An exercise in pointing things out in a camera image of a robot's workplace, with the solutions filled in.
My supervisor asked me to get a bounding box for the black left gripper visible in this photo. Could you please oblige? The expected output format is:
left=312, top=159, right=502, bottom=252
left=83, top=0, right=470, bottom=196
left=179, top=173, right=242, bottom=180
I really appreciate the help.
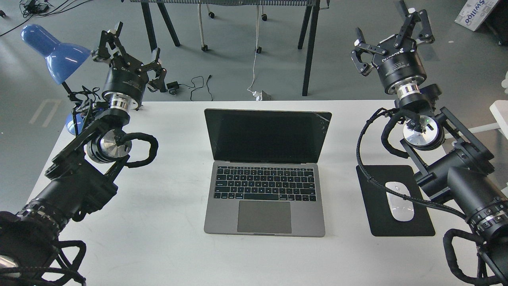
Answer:
left=91, top=22, right=167, bottom=101

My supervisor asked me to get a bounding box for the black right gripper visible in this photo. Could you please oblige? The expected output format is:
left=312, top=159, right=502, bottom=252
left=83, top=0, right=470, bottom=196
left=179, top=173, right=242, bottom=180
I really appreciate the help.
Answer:
left=350, top=8, right=435, bottom=95

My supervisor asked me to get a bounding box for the grey laptop computer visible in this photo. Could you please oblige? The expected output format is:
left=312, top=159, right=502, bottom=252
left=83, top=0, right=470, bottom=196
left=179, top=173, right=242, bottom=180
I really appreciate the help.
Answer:
left=204, top=108, right=332, bottom=237

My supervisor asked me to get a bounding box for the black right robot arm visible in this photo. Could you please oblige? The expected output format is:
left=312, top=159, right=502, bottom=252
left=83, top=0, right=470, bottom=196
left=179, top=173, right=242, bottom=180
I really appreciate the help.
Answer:
left=351, top=0, right=508, bottom=286

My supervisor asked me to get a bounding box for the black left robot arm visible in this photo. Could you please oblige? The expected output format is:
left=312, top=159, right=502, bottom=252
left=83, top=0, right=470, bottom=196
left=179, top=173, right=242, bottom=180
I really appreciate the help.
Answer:
left=1, top=22, right=167, bottom=286

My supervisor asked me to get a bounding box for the blue desk lamp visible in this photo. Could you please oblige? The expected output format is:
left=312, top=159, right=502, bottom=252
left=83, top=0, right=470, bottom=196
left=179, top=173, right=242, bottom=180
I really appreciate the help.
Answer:
left=21, top=24, right=92, bottom=136

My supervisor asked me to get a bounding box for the white cardboard box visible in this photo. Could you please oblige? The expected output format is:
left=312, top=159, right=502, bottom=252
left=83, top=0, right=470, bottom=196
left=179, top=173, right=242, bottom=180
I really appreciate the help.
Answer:
left=455, top=0, right=500, bottom=31

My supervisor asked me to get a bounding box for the white furniture piece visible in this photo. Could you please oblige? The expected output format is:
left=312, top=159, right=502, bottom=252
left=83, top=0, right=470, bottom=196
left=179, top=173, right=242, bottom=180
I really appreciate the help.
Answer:
left=444, top=71, right=508, bottom=140

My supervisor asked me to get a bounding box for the white computer mouse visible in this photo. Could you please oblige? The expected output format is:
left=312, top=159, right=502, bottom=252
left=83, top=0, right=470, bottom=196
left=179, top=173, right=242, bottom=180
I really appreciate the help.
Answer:
left=385, top=181, right=414, bottom=222

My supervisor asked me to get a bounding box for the black mouse pad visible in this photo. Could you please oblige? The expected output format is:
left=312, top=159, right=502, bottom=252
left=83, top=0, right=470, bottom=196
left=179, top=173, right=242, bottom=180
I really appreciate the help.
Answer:
left=356, top=165, right=435, bottom=237

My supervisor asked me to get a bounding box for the black power adapter with cable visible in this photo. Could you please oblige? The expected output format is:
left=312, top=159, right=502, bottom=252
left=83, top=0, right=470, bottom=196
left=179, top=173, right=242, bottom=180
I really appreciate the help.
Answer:
left=165, top=74, right=214, bottom=102

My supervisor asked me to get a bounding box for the black metal frame table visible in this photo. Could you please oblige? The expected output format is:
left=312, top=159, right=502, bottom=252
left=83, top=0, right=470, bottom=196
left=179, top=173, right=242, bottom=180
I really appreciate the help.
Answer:
left=121, top=0, right=331, bottom=97

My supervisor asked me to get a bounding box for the black cable bundle on floor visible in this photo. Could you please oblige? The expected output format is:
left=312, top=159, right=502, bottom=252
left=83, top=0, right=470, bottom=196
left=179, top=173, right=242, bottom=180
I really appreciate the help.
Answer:
left=0, top=0, right=92, bottom=37

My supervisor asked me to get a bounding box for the white charger cable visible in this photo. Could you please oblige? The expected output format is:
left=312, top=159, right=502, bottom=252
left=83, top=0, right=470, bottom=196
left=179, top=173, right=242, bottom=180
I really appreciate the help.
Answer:
left=247, top=5, right=271, bottom=101

